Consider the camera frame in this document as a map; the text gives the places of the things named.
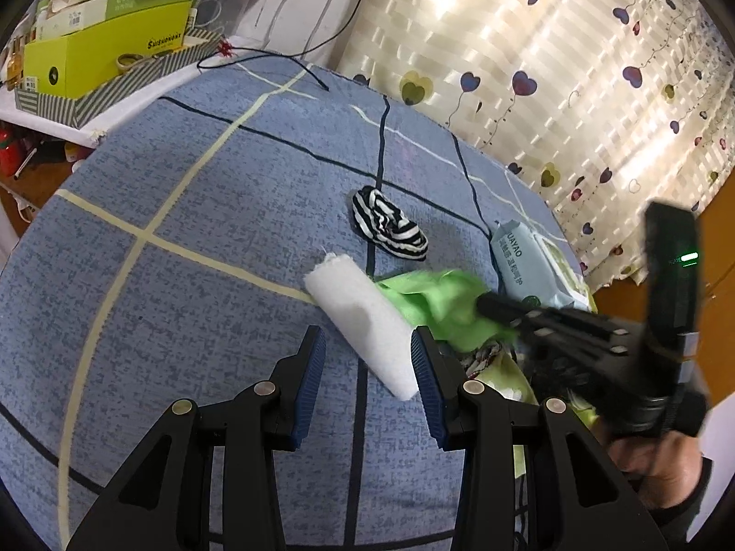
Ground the lime green cardboard box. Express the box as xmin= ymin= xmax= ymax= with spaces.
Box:
xmin=23 ymin=0 xmax=193 ymax=100

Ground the light green cloth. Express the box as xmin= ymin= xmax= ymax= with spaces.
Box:
xmin=373 ymin=269 xmax=523 ymax=354

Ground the large black white striped sock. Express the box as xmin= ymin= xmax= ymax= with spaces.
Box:
xmin=459 ymin=341 xmax=518 ymax=378

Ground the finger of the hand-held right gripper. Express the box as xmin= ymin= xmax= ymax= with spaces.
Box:
xmin=475 ymin=292 xmax=631 ymax=358

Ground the person's right forearm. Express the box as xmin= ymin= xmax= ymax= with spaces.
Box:
xmin=643 ymin=459 xmax=720 ymax=550

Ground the pale blue wet wipes pack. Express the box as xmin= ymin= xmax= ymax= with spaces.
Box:
xmin=488 ymin=219 xmax=592 ymax=311

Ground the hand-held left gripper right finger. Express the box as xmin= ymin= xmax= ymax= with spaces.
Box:
xmin=410 ymin=325 xmax=670 ymax=551

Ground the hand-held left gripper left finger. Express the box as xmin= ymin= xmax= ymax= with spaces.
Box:
xmin=66 ymin=324 xmax=328 ymax=551

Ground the small black white striped sock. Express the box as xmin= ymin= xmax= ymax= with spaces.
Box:
xmin=351 ymin=186 xmax=430 ymax=261

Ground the white cable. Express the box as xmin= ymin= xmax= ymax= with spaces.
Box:
xmin=301 ymin=0 xmax=351 ymax=58

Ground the red round object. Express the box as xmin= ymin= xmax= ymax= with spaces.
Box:
xmin=0 ymin=126 xmax=22 ymax=176

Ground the cream patterned sock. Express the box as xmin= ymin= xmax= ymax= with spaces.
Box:
xmin=474 ymin=350 xmax=543 ymax=410

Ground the cream heart-print curtain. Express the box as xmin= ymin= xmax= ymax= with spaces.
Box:
xmin=333 ymin=0 xmax=735 ymax=299

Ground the black white striped tray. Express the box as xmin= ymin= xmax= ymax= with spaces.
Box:
xmin=14 ymin=28 xmax=227 ymax=130

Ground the person's right hand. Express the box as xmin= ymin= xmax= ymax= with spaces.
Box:
xmin=605 ymin=432 xmax=713 ymax=511

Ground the clear plastic drawer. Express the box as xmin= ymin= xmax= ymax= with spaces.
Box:
xmin=189 ymin=0 xmax=288 ymax=42

